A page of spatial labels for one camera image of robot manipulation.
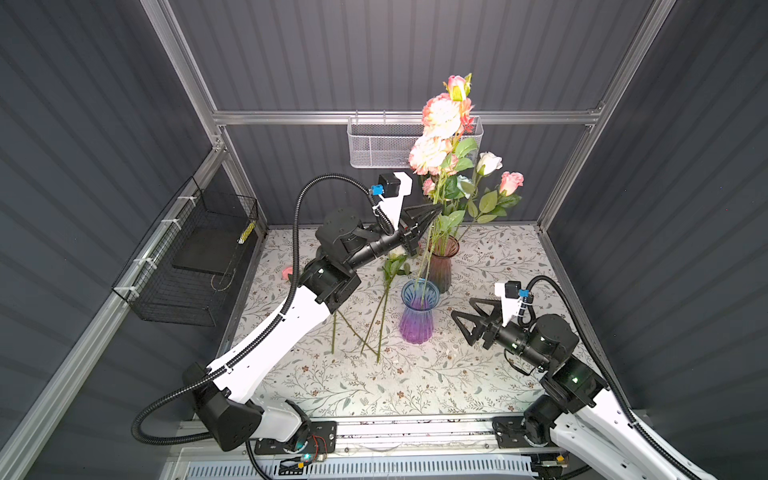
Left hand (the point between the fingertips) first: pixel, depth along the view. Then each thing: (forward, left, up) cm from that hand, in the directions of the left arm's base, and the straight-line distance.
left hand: (441, 204), depth 54 cm
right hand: (-9, -7, -24) cm, 27 cm away
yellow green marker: (+18, +48, -23) cm, 56 cm away
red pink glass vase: (+17, -7, -33) cm, 38 cm away
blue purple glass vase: (+1, +1, -33) cm, 34 cm away
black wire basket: (+4, +60, -23) cm, 64 cm away
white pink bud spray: (+21, +6, -45) cm, 50 cm away
